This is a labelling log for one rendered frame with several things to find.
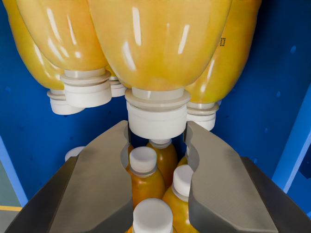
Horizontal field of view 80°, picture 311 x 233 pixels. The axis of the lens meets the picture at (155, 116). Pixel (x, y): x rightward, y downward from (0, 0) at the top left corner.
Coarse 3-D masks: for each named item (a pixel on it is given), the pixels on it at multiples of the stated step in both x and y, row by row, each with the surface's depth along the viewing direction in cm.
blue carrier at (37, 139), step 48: (0, 0) 17; (288, 0) 17; (0, 48) 18; (288, 48) 17; (0, 96) 17; (240, 96) 25; (288, 96) 17; (0, 144) 17; (48, 144) 26; (144, 144) 39; (240, 144) 26; (288, 144) 10
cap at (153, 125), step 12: (132, 108) 11; (180, 108) 11; (132, 120) 11; (144, 120) 11; (156, 120) 11; (168, 120) 11; (180, 120) 11; (144, 132) 11; (156, 132) 11; (168, 132) 11; (180, 132) 12
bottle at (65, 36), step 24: (24, 0) 11; (48, 0) 10; (72, 0) 11; (48, 24) 11; (72, 24) 11; (48, 48) 12; (72, 48) 12; (96, 48) 13; (72, 72) 14; (96, 72) 15
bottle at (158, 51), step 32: (96, 0) 8; (128, 0) 7; (160, 0) 7; (192, 0) 7; (224, 0) 8; (96, 32) 9; (128, 32) 8; (160, 32) 7; (192, 32) 8; (128, 64) 9; (160, 64) 8; (192, 64) 9; (128, 96) 11; (160, 96) 10
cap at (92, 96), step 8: (64, 88) 16; (72, 88) 15; (80, 88) 15; (88, 88) 15; (96, 88) 15; (104, 88) 16; (72, 96) 15; (80, 96) 15; (88, 96) 15; (96, 96) 15; (104, 96) 16; (72, 104) 15; (80, 104) 15; (88, 104) 15; (96, 104) 15
